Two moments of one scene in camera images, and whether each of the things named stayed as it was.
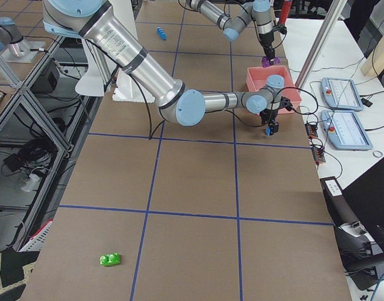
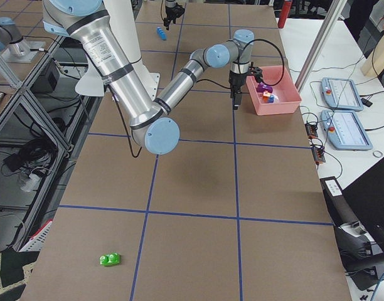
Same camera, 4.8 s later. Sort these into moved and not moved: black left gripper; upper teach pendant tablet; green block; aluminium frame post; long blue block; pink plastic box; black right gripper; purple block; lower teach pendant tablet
Moved: black left gripper; black right gripper; purple block
Not moved: pink plastic box; lower teach pendant tablet; green block; upper teach pendant tablet; long blue block; aluminium frame post
